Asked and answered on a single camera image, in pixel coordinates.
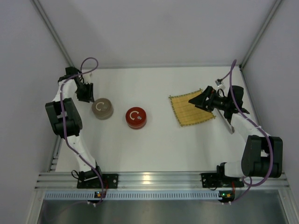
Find steel tongs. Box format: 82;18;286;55
215;108;235;134

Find taupe round lid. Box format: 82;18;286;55
92;98;114;120

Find red round lid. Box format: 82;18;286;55
125;107;147;129

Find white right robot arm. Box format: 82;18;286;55
189;85;283;178

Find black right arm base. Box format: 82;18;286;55
200;173;244;189

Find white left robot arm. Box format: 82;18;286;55
45;67;103;189

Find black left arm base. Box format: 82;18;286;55
77;172;119;189

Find bamboo sushi mat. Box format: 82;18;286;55
169;89;216;127

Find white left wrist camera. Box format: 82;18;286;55
80;72;93;84

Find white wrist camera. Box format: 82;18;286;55
215;79;225;89
80;72;93;84

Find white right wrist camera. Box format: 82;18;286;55
215;79;225;89

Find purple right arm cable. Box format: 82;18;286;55
221;59;274;207

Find aluminium front rail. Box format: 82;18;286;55
35;171;290;190

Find slotted cable duct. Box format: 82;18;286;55
44;190;234;201

